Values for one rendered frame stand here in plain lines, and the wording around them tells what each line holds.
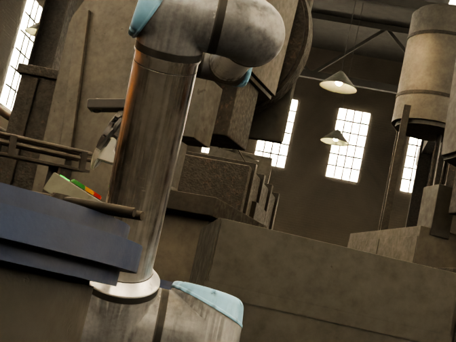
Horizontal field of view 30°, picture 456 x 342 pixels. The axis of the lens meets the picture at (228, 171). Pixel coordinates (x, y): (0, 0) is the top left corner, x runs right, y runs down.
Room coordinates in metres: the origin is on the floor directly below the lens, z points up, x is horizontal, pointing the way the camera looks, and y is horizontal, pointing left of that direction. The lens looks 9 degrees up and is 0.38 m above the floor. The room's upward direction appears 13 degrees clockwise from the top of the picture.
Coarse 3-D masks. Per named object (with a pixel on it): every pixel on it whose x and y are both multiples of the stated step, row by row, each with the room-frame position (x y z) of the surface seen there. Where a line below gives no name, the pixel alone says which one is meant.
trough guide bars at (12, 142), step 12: (0, 132) 2.28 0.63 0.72; (0, 144) 2.36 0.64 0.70; (12, 144) 2.32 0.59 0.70; (24, 144) 2.35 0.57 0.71; (36, 144) 2.44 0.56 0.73; (48, 144) 2.40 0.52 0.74; (12, 156) 2.32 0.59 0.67; (60, 156) 2.51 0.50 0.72; (72, 156) 2.46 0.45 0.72; (84, 156) 2.49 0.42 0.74; (84, 168) 2.50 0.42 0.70
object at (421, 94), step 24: (432, 24) 9.60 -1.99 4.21; (408, 48) 9.87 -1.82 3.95; (432, 48) 9.57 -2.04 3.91; (408, 72) 9.77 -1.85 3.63; (432, 72) 9.55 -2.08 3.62; (408, 96) 9.70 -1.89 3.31; (432, 96) 9.53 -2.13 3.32; (408, 120) 9.71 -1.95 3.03; (432, 120) 9.55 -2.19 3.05; (432, 168) 9.92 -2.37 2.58; (384, 216) 9.66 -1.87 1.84
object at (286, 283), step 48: (240, 240) 3.36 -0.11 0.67; (288, 240) 3.38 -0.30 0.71; (240, 288) 3.36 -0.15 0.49; (288, 288) 3.38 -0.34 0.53; (336, 288) 3.40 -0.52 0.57; (384, 288) 3.43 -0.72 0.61; (432, 288) 3.45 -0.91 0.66; (240, 336) 3.37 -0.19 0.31; (288, 336) 3.39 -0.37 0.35; (336, 336) 3.41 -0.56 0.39; (384, 336) 3.43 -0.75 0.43; (432, 336) 3.45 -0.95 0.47
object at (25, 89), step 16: (32, 80) 5.76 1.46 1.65; (48, 80) 5.77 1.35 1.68; (16, 96) 5.80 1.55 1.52; (32, 96) 5.76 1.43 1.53; (48, 96) 5.77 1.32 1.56; (16, 112) 5.80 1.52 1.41; (32, 112) 5.78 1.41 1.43; (48, 112) 5.77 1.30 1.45; (16, 128) 5.79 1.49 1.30; (32, 128) 5.78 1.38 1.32; (0, 160) 5.80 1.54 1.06; (16, 160) 5.76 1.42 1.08; (0, 176) 5.80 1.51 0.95; (16, 176) 5.78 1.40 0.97; (32, 176) 5.77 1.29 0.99
